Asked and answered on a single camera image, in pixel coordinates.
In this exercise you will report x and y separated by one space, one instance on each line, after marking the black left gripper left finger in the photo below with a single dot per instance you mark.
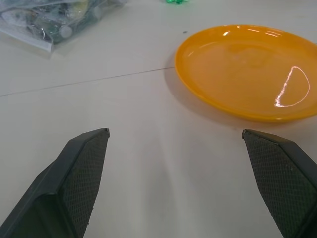
74 178

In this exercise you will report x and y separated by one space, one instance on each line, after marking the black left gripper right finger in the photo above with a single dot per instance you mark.
282 178

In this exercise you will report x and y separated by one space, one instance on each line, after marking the orange plastic plate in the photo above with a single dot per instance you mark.
237 74

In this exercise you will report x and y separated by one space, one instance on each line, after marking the clear plastic zip bag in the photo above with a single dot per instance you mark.
47 22

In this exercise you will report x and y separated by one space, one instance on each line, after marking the green plastic object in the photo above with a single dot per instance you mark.
177 1

